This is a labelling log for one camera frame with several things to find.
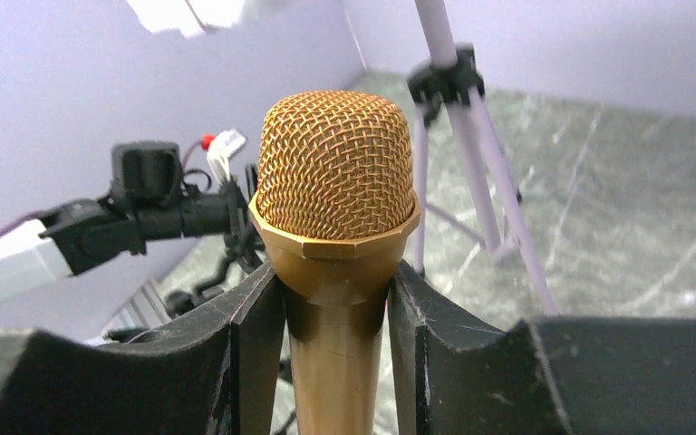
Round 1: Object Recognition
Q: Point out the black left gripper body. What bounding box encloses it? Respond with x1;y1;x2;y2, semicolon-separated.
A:
138;181;244;240

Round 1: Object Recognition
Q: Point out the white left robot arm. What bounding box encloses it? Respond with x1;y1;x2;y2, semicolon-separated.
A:
0;133;246;304

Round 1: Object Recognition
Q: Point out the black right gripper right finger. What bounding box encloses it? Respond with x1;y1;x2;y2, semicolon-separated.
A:
388;264;696;434

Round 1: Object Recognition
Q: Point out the gold microphone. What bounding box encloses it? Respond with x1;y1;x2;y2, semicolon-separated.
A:
248;91;421;434

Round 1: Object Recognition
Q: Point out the lilac perforated music stand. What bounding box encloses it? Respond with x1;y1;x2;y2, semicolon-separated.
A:
407;1;558;315

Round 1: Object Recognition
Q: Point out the black microphone shock-mount stand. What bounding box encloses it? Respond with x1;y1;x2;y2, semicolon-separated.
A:
164;164;296;434

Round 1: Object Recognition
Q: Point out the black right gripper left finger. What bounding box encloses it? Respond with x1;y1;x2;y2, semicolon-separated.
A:
0;265;285;434

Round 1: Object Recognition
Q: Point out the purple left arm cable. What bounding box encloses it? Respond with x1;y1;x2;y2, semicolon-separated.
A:
0;213;43;250

